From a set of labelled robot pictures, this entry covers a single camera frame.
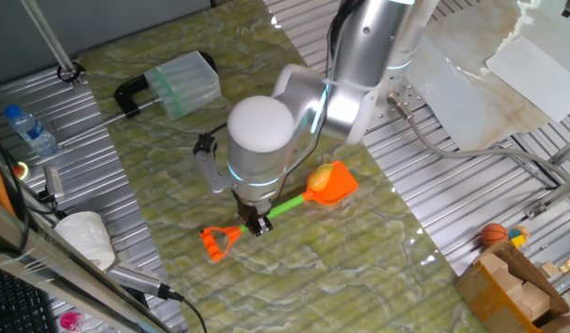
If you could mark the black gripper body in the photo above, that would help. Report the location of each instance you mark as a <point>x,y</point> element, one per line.
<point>251,205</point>

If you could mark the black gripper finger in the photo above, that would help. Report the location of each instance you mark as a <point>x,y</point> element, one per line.
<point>249,221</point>
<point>264,225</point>

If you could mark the silver grilled camera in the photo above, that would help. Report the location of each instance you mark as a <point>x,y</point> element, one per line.
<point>134,277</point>

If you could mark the brown cardboard box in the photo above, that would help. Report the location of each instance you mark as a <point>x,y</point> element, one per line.
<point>493,305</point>

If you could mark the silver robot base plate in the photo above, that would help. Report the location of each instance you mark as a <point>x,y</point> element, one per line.
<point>405,99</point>

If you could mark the metal stand pole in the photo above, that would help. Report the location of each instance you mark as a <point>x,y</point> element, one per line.
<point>49,41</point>

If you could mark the white paper sheet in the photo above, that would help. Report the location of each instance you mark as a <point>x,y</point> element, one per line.
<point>535,74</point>

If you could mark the white marble pattern sheet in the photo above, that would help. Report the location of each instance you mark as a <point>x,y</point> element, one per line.
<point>451,102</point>

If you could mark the small silver camera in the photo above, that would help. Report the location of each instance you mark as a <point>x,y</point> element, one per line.
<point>53,181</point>

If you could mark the yellow toy mango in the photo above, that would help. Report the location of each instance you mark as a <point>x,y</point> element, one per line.
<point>320,178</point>

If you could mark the aluminium bar with bracket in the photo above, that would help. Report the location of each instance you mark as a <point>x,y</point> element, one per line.
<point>558,194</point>

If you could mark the black keyboard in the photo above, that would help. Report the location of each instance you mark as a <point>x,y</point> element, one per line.
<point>14,305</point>

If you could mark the blue toy block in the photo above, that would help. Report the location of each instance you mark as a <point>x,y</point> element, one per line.
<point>514,232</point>

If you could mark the light wooden block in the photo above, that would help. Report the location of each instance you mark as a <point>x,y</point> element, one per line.
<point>491,263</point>
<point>507,282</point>
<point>535,300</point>
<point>524,230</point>

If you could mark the clear water bottle blue cap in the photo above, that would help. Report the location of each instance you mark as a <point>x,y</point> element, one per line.
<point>33,134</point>

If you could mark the green marble pattern mat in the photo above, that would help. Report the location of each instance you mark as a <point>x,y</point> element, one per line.
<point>266,287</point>

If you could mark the dark hanging object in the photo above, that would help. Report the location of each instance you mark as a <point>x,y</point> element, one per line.
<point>568,8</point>

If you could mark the pink plastic object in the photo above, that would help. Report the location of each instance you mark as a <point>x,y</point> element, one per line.
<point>70,320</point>

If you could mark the small toy basketball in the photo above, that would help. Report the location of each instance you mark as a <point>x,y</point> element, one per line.
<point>494,234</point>

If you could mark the orange green toy shovel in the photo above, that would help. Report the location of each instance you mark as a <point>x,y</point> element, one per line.
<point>338,185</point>

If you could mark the yellow toy block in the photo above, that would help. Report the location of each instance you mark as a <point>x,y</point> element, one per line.
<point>518,241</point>

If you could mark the translucent plastic box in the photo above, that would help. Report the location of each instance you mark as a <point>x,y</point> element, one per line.
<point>183,85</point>

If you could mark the black C-clamp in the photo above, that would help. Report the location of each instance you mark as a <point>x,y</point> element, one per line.
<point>125,94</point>

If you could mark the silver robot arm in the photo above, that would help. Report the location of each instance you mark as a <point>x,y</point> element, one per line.
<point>257,152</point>

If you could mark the aluminium frame bar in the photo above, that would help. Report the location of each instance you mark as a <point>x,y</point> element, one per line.
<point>58,273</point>

